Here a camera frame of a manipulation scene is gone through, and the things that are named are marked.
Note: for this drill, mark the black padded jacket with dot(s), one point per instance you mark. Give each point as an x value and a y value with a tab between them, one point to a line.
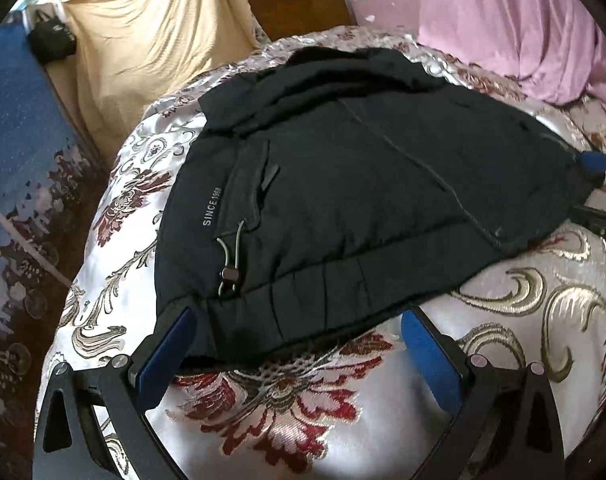
358	190

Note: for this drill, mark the floral satin bedspread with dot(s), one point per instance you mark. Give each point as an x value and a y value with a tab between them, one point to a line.
303	425

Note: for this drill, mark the blue printed fabric wardrobe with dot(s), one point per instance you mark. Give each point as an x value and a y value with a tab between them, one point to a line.
18	160

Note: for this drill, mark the wooden headboard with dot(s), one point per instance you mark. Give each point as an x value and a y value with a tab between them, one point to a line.
303	10

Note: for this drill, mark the beige hanging sheet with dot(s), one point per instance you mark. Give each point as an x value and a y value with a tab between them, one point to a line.
158	35

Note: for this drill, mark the pink curtain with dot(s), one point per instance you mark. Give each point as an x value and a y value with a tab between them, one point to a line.
508	20

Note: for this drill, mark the black tote bag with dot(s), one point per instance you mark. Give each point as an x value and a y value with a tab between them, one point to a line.
53	37

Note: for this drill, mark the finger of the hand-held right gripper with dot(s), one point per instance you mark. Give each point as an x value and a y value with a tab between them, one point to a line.
605	222
603	162

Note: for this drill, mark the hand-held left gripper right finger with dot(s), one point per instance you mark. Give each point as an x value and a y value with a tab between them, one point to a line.
428	355

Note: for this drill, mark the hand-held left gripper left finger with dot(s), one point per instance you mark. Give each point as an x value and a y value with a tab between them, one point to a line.
163	355

